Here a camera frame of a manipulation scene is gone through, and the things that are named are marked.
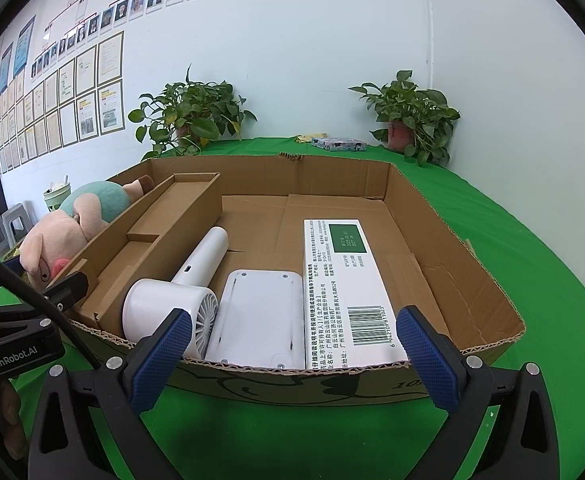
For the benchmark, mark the green plant in red pot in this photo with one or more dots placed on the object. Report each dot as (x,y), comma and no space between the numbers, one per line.
(412,110)

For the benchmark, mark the white plastic device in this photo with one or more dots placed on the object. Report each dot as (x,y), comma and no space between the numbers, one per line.
(257,320)

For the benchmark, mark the blue wall poster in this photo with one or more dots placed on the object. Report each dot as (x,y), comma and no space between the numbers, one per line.
(5,67)
(24,45)

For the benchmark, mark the white wall conduit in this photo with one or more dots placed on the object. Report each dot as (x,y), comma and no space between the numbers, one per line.
(432,25)

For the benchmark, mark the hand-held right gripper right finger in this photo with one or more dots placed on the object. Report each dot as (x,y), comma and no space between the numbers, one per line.
(432,360)

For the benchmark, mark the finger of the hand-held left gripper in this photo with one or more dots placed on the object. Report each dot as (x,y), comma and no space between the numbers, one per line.
(70,286)

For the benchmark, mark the wall of framed certificates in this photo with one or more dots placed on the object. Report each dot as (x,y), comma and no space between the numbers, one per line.
(87,95)

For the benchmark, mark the white hair dryer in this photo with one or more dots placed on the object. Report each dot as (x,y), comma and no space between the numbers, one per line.
(152,305)

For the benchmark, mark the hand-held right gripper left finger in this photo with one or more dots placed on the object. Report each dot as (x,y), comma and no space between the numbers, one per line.
(157,360)

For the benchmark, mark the row of portrait photos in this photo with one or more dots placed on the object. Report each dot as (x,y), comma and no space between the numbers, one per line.
(137,5)

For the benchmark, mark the large cardboard box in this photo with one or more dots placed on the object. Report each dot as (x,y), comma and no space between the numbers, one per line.
(322,180)

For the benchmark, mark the bushy potted green plant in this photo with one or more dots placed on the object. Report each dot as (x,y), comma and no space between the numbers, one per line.
(192,110)

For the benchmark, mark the pale green cup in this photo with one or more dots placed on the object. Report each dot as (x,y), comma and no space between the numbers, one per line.
(57,197)

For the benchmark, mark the pink pig plush toy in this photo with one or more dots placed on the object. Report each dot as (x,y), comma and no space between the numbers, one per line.
(57,240)

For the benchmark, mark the green tablecloth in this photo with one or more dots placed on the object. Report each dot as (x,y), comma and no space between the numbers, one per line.
(522,240)

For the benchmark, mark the white carton with green label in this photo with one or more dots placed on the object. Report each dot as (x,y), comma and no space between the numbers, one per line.
(332,285)

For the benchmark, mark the yellow packet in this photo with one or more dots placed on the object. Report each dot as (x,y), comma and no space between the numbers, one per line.
(305,139)

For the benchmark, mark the cardboard divider insert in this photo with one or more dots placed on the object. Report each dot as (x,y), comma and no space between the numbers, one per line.
(192,200)

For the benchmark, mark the colourful flat packet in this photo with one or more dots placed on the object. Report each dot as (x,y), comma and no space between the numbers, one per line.
(340,144)

